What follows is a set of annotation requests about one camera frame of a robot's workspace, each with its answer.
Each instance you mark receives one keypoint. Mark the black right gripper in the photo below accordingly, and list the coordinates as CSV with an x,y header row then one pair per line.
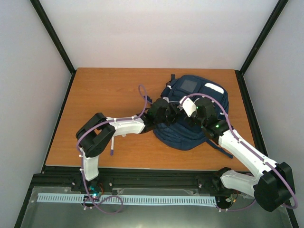
x,y
189,122

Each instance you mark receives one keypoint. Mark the light blue cable duct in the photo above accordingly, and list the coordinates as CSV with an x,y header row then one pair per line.
x,y
134,200

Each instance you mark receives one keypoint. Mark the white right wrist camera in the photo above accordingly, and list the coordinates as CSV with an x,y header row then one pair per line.
x,y
188,106

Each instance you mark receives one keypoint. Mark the purple cap white marker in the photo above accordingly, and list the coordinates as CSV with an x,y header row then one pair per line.
x,y
112,147

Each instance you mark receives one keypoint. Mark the navy blue backpack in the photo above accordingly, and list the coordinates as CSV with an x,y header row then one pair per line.
x,y
183,135

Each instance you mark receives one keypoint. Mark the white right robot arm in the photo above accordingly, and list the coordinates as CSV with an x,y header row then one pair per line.
x,y
271,184

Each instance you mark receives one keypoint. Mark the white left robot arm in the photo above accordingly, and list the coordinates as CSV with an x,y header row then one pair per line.
x,y
94,136

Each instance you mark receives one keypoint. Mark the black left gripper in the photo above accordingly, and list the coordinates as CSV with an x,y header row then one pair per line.
x,y
175,111

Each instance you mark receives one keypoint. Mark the black aluminium frame rail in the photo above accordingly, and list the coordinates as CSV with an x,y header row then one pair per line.
x,y
109,179

